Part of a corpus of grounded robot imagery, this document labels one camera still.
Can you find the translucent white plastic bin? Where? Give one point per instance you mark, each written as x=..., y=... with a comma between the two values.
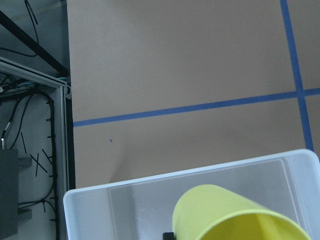
x=142, y=209

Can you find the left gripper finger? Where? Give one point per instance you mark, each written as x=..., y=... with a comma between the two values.
x=168, y=236

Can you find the yellow plastic cup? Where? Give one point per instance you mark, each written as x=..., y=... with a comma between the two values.
x=210, y=212

